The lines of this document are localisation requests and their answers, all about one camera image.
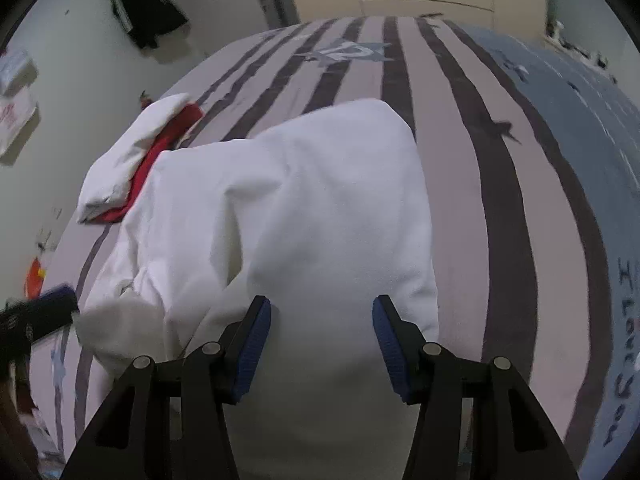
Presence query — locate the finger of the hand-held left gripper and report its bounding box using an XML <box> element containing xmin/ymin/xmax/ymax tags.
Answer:
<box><xmin>22</xmin><ymin>284</ymin><xmax>81</xmax><ymax>342</ymax></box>

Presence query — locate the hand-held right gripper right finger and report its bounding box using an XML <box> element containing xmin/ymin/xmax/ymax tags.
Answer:
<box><xmin>372</xmin><ymin>294</ymin><xmax>581</xmax><ymax>480</ymax></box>

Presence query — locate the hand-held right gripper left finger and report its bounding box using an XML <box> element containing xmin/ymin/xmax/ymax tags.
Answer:
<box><xmin>60</xmin><ymin>295</ymin><xmax>272</xmax><ymax>480</ymax></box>

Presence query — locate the white polo shirt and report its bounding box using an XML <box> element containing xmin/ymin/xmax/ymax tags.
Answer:
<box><xmin>75</xmin><ymin>97</ymin><xmax>441</xmax><ymax>480</ymax></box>

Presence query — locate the person's left forearm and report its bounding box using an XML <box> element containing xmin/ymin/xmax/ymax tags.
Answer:
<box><xmin>0</xmin><ymin>360</ymin><xmax>43</xmax><ymax>480</ymax></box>

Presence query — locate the red and white bag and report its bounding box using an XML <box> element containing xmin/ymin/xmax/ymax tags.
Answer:
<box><xmin>25</xmin><ymin>257</ymin><xmax>48</xmax><ymax>301</ymax></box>

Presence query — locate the folded white garment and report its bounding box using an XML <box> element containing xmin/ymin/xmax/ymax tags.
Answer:
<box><xmin>76</xmin><ymin>92</ymin><xmax>193</xmax><ymax>225</ymax></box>

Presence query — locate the bed with striped star sheet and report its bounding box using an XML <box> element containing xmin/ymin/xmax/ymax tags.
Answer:
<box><xmin>27</xmin><ymin>16</ymin><xmax>640</xmax><ymax>476</ymax></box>

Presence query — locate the white tote bag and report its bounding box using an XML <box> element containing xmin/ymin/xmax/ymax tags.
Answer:
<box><xmin>0</xmin><ymin>92</ymin><xmax>41</xmax><ymax>158</ymax></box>

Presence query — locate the folded red garment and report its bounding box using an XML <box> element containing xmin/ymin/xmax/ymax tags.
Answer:
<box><xmin>95</xmin><ymin>102</ymin><xmax>205</xmax><ymax>223</ymax></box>

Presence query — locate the clear plastic bag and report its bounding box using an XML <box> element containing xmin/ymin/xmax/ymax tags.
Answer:
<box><xmin>0</xmin><ymin>49</ymin><xmax>38</xmax><ymax>96</ymax></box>

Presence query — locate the black jacket with white stripes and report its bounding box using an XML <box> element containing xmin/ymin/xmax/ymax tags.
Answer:
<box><xmin>107</xmin><ymin>0</ymin><xmax>191</xmax><ymax>52</ymax></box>

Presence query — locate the white door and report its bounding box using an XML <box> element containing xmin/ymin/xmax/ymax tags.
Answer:
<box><xmin>165</xmin><ymin>0</ymin><xmax>283</xmax><ymax>46</ymax></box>

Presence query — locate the grey upright suitcase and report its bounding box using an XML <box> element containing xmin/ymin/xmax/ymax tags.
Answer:
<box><xmin>257</xmin><ymin>0</ymin><xmax>301</xmax><ymax>28</ymax></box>

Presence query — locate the white nightstand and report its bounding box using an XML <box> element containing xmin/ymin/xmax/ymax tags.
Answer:
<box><xmin>545</xmin><ymin>20</ymin><xmax>616</xmax><ymax>81</ymax></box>

